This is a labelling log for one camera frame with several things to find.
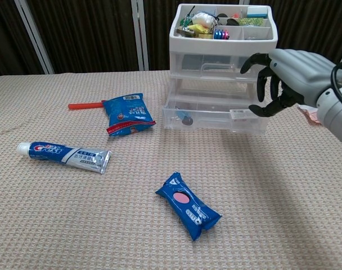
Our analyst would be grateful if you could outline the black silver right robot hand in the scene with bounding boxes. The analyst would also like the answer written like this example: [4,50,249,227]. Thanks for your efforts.
[240,49,336,118]

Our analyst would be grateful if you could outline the small white cardboard box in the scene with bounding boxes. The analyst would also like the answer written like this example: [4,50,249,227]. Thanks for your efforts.
[229,109,258,121]

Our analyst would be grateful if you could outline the white teal eraser box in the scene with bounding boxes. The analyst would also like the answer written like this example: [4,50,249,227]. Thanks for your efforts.
[246,6,269,18]

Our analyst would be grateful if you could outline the white plastic drawer organizer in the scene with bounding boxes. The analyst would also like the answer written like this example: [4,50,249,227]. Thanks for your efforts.
[168,3,279,104]

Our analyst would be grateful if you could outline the pink wet wipes packet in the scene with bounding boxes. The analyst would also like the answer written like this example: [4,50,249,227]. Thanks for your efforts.
[297,103,321,126]

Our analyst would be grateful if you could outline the green flat packet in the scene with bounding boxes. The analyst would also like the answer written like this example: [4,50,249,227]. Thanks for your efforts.
[238,17,264,28]

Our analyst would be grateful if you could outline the blue pink clip set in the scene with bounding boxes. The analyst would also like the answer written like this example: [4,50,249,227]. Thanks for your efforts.
[214,28,231,40]

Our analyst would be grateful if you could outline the white crumpled wrapper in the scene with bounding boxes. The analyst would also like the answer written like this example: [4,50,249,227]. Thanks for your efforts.
[192,11,215,28]

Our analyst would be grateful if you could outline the blue and black trinket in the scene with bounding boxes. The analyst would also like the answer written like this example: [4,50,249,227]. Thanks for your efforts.
[175,110,194,126]

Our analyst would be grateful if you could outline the blue cookie pack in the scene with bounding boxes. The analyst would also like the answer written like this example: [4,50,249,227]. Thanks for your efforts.
[155,172,222,242]

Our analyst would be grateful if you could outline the blue snack bag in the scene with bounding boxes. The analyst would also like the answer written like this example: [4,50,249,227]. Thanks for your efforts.
[102,93,156,138]

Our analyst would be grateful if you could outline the red plastic stick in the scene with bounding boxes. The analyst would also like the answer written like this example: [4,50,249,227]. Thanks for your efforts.
[67,100,107,111]

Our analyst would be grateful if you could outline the blue white toothpaste tube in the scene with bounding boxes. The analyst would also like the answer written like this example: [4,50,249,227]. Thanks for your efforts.
[17,141,112,175]

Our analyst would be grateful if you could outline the beige woven tablecloth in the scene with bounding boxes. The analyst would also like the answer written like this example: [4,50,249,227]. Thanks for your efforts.
[0,67,342,270]

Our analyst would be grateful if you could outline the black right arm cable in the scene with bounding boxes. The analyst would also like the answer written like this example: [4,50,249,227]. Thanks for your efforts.
[330,61,342,113]

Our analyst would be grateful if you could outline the clear plastic drawer with handle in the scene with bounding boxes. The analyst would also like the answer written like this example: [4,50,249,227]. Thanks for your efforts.
[170,52,272,78]

